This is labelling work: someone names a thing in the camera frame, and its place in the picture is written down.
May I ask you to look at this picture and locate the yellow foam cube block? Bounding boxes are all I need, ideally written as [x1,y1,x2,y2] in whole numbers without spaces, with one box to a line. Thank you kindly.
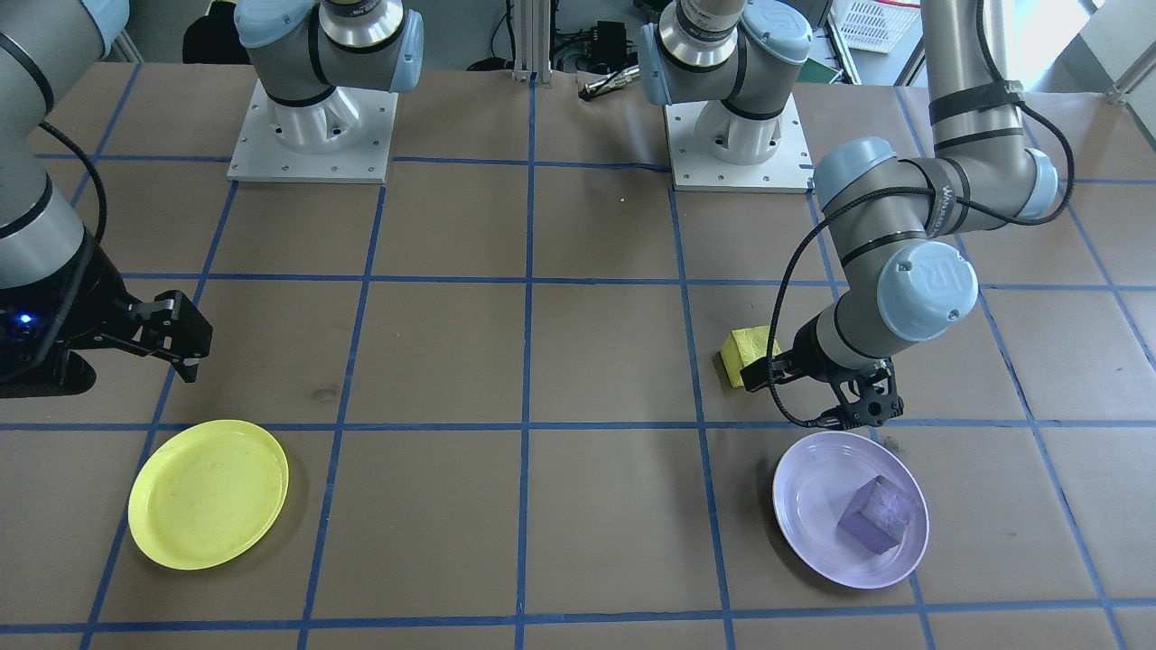
[721,327,785,389]

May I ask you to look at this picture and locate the purple foam cube block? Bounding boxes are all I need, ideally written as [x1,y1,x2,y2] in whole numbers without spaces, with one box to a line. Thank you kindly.
[837,476,915,554]

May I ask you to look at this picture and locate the yellow round plate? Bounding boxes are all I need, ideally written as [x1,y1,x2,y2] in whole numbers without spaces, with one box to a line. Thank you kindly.
[127,420,290,571]

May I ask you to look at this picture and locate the light purple round plate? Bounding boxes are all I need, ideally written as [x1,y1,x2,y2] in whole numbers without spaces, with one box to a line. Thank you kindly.
[772,431,930,590]

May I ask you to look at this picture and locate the black rounded chair back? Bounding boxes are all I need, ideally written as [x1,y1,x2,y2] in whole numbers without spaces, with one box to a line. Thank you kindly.
[181,0,250,64]

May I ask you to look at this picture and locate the silver metal hand tool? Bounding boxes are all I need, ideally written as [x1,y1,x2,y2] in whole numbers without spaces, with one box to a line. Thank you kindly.
[578,65,642,102]

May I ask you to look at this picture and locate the white mesh basket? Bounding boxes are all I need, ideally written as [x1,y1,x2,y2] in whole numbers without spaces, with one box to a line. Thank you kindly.
[826,0,922,55]

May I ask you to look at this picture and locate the small black electronic device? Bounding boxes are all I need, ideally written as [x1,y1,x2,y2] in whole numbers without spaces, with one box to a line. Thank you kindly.
[592,20,633,64]

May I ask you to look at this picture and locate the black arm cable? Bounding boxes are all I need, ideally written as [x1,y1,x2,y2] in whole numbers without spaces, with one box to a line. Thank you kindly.
[36,120,109,272]
[766,77,1077,431]

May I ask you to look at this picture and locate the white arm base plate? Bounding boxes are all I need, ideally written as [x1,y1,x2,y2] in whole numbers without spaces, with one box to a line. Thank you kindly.
[664,95,814,193]
[228,79,398,186]

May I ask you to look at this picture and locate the aluminium table edge rail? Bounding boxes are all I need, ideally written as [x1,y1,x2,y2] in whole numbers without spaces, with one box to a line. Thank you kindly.
[1106,61,1156,106]

